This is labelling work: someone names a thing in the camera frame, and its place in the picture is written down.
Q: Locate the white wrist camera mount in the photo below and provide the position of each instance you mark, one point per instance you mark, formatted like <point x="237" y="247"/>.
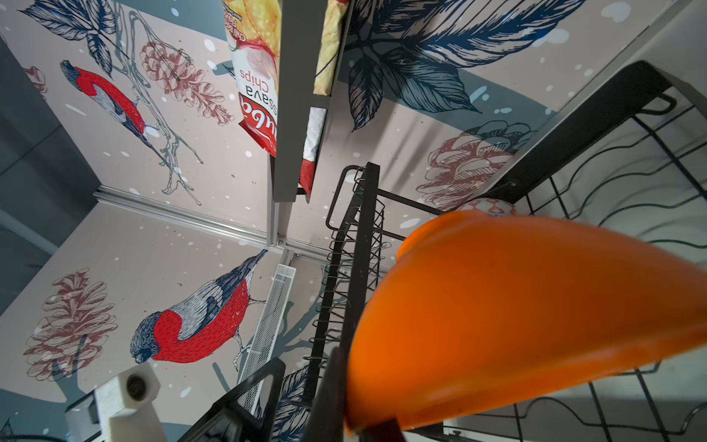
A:
<point x="121" y="409"/>

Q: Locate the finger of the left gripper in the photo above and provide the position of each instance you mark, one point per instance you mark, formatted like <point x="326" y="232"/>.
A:
<point x="227" y="420"/>

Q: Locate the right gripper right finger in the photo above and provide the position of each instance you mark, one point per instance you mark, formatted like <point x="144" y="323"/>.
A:
<point x="388" y="431"/>

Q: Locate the orange plastic bowl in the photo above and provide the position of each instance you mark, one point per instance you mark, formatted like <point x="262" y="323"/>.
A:
<point x="525" y="315"/>

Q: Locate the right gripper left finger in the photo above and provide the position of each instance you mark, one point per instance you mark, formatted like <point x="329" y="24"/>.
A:
<point x="326" y="418"/>

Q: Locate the black wall shelf basket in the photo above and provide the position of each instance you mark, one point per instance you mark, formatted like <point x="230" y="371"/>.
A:
<point x="313" y="36"/>

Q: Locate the red cassava chips bag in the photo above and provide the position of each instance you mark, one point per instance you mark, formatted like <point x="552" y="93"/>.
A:
<point x="254" y="40"/>

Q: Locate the white maroon patterned bowl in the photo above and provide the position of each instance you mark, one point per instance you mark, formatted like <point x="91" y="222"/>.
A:
<point x="490" y="206"/>

